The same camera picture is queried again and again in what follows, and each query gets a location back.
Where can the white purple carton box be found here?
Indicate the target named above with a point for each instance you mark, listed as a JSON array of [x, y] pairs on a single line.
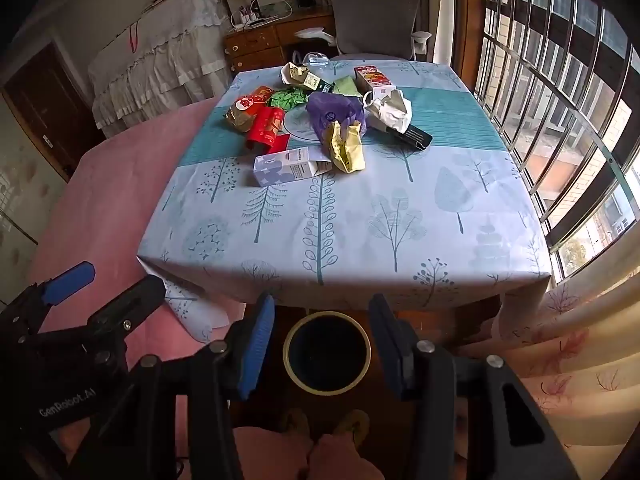
[[287, 166]]

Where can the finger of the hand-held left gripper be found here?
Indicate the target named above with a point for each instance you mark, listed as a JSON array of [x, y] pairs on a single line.
[[131, 304], [70, 282]]

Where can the pink bed sheet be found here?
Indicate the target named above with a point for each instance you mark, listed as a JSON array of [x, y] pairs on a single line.
[[110, 195]]

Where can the wooden desk with drawers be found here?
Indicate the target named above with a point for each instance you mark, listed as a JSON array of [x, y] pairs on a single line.
[[257, 42]]

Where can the black box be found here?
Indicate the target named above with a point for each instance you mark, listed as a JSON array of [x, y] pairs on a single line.
[[414, 136]]

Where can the green crumpled wrapper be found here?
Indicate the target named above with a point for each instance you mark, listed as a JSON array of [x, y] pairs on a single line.
[[287, 98]]

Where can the dark green packet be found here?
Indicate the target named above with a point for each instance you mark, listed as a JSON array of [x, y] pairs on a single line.
[[323, 87]]

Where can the clear plastic wrapper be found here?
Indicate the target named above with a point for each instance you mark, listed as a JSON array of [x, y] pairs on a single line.
[[316, 59]]

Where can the gold red snack bag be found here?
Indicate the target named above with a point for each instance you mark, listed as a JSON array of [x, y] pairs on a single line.
[[240, 112]]

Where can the white lace furniture cover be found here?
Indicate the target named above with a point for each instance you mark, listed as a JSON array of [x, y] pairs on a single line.
[[160, 65]]

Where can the leaf print curtain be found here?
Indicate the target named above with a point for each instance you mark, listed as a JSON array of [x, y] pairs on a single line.
[[580, 360]]

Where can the tree print tablecloth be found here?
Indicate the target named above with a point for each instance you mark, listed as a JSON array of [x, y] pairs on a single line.
[[350, 220]]

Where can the orange red packet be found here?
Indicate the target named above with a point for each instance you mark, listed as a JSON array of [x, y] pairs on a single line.
[[260, 94]]

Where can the person's yellow slipper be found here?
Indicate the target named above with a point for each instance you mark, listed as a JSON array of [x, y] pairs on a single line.
[[295, 422], [353, 424]]

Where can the cream carton with green print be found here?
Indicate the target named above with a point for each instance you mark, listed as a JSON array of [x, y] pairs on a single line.
[[300, 76]]

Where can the person's pink pants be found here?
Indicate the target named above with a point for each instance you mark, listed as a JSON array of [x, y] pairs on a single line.
[[320, 460]]

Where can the grey office chair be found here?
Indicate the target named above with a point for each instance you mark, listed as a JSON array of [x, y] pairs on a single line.
[[375, 10]]

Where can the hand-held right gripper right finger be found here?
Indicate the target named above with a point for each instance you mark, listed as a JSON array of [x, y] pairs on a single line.
[[396, 355]]

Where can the person's left yellow slipper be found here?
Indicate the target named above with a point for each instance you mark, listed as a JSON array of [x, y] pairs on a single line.
[[295, 422]]

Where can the purple plastic bag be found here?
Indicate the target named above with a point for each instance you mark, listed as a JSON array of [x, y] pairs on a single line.
[[330, 109]]

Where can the blue bin with cream rim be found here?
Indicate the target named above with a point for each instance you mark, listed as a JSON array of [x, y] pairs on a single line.
[[327, 352]]

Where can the white paper bag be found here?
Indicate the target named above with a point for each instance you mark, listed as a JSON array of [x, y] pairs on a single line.
[[392, 110]]

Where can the light green packet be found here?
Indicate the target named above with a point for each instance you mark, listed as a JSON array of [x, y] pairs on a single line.
[[345, 85]]

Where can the white power strip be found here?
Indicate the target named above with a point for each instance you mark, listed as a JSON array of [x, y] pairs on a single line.
[[248, 22]]

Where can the gold foil bag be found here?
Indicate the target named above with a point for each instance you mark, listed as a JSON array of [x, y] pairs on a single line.
[[346, 150]]

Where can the metal window grille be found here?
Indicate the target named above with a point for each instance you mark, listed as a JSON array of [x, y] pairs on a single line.
[[555, 90]]

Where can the red white box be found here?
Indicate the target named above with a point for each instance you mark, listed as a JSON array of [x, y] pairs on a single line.
[[372, 79]]

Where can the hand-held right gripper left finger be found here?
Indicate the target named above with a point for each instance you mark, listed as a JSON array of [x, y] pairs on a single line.
[[254, 350]]

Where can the person's right yellow slipper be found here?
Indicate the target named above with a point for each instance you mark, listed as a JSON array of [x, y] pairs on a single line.
[[353, 424]]

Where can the brown wooden door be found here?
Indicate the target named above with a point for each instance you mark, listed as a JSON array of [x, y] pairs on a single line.
[[42, 105]]

